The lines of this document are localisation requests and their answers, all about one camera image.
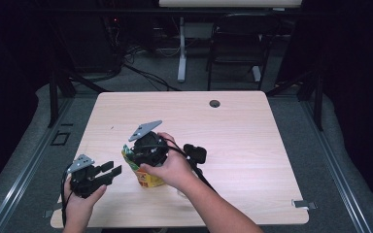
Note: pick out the aluminium floor rail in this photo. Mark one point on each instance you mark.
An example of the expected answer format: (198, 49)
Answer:
(22, 178)
(336, 174)

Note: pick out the person's right hand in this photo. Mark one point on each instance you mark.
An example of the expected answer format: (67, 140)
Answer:
(175, 171)

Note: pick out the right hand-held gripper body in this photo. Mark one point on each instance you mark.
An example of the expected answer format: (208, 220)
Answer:
(149, 150)

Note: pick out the white desk leg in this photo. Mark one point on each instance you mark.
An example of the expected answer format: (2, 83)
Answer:
(256, 73)
(182, 55)

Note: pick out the black chair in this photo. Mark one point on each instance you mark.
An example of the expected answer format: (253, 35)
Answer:
(239, 45)

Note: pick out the black metal frame stand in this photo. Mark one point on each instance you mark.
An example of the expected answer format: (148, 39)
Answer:
(53, 97)
(318, 100)

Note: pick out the dark equipment cabinet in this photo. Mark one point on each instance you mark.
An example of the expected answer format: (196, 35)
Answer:
(87, 42)

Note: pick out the metal table bracket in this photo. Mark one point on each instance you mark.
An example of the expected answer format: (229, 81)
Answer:
(304, 204)
(53, 209)

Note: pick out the yellow snack bag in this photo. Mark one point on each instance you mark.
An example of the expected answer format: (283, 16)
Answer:
(145, 179)

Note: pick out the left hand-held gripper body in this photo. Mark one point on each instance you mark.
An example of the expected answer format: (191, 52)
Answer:
(82, 181)

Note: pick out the person's left hand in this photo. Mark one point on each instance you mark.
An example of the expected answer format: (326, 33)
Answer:
(79, 207)

